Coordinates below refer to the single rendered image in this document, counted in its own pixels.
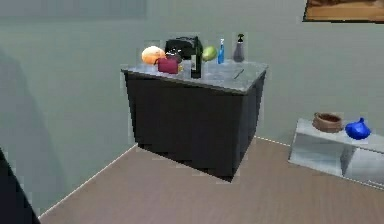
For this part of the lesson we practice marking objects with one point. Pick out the black cabinet with grey top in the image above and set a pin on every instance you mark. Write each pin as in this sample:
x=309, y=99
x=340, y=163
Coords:
x=190, y=126

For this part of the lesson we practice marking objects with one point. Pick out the dark green wine bottle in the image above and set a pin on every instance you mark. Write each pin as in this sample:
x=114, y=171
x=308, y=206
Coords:
x=196, y=63

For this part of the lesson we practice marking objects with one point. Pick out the dark red box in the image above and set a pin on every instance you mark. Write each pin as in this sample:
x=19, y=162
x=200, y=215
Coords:
x=167, y=65

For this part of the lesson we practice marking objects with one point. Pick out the green apple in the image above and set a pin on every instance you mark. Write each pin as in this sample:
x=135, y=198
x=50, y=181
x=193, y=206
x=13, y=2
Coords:
x=209, y=53

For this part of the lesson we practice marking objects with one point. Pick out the blue spray bottle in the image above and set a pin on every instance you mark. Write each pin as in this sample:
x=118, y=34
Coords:
x=221, y=53

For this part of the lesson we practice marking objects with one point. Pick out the black toaster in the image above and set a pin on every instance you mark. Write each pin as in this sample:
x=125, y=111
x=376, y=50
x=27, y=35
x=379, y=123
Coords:
x=181, y=46

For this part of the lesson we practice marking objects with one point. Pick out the orange round fruit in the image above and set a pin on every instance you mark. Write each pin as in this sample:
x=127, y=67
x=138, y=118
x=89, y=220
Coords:
x=151, y=55

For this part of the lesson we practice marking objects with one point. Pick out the grey soap dispenser bottle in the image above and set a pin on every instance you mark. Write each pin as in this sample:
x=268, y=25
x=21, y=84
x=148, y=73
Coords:
x=238, y=51

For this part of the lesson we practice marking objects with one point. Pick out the brown bowl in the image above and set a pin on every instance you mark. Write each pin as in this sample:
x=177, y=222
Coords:
x=327, y=122

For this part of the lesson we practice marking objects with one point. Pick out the low grey shelf unit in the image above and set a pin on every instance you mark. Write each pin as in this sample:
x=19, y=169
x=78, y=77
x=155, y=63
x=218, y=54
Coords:
x=336, y=153

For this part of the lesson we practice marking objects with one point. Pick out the framed brown wall picture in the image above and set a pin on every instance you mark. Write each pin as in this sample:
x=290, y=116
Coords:
x=346, y=11

